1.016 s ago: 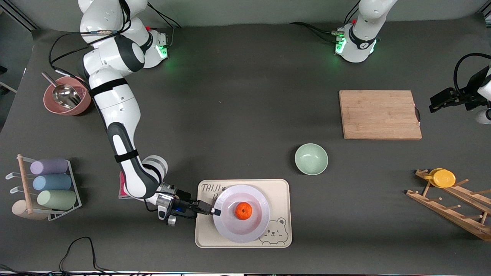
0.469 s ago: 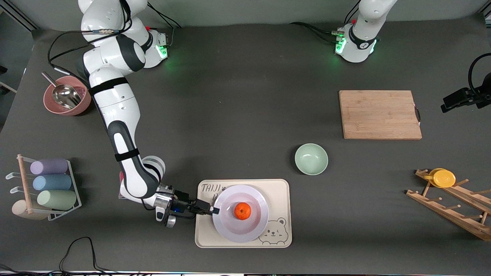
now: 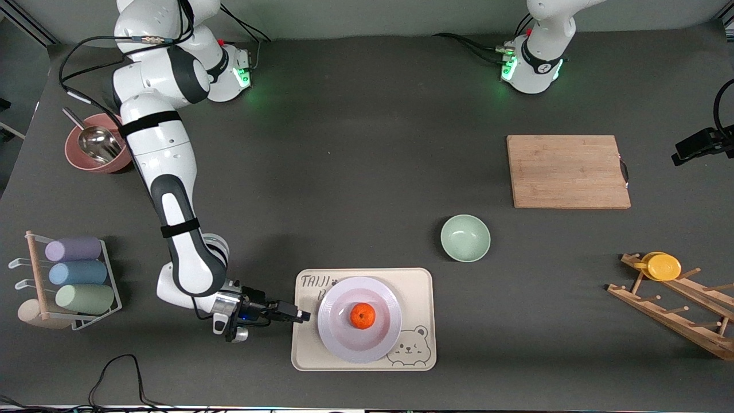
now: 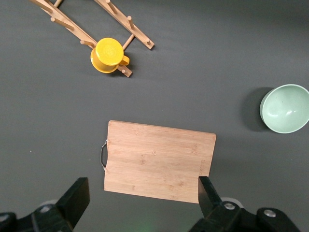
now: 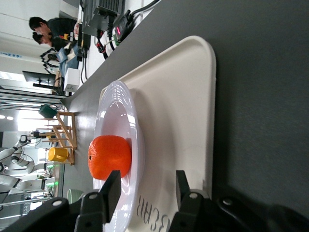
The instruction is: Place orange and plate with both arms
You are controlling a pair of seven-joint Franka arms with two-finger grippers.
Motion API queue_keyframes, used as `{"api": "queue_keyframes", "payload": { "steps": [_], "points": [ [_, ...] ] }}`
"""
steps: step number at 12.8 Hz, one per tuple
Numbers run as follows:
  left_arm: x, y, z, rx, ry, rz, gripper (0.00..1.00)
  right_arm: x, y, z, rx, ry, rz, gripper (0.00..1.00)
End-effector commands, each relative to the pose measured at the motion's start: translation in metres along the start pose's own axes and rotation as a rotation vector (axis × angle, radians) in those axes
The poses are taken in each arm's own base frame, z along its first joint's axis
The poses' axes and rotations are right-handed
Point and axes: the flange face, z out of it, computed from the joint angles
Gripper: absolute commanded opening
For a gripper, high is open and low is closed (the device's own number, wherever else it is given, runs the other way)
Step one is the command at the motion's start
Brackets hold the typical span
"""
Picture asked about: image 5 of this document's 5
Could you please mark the white box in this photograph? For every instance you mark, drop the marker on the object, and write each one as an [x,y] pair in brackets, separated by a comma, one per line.
[71,79]

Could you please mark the dark green cup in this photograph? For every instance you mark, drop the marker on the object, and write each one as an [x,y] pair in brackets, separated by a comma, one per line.
[48,111]

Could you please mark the person in black jacket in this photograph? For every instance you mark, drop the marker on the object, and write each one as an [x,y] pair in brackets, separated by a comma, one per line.
[58,25]

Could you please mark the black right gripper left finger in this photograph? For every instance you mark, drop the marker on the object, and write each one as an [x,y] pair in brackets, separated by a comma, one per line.
[112,193]

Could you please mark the yellow mug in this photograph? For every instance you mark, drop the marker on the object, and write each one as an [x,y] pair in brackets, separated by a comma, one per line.
[58,154]

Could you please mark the white round plate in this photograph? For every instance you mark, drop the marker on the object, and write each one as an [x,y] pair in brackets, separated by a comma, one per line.
[120,120]

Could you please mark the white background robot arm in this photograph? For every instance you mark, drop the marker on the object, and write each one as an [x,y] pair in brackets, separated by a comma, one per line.
[26,184]
[14,149]

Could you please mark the person with glasses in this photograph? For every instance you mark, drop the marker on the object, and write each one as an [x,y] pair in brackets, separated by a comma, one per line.
[48,41]

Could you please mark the orange fruit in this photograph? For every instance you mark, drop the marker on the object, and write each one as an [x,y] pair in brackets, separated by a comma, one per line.
[108,157]

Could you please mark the light green bowl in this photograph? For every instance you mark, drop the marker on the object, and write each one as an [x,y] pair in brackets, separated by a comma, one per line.
[74,194]

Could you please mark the wooden peg mug rack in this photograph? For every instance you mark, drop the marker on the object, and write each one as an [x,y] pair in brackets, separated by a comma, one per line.
[68,130]

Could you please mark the grey electronics box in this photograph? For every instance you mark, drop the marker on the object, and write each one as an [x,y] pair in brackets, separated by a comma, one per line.
[106,14]

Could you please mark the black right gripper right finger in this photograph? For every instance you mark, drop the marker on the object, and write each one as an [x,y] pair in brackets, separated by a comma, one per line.
[186,203]

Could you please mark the dark monitor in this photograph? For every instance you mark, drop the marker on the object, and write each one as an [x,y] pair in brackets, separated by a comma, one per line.
[38,78]

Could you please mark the black adapter with red light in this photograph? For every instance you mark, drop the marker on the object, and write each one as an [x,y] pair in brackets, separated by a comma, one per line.
[122,27]

